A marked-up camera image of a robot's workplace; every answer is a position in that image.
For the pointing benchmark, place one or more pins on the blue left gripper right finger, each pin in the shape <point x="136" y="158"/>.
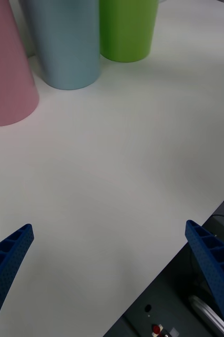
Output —
<point x="219" y="284"/>

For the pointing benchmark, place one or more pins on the green plastic waste bin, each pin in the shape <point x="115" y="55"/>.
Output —
<point x="127" y="31"/>

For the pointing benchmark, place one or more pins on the red button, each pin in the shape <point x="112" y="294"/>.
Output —
<point x="156" y="329"/>

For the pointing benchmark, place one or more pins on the pale blue plastic waste bin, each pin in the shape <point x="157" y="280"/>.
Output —
<point x="70" y="47"/>

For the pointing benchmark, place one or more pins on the pink plastic waste bin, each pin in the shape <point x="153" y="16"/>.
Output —
<point x="6" y="79"/>

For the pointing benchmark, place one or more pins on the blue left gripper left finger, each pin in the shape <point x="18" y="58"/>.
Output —
<point x="4" y="273"/>

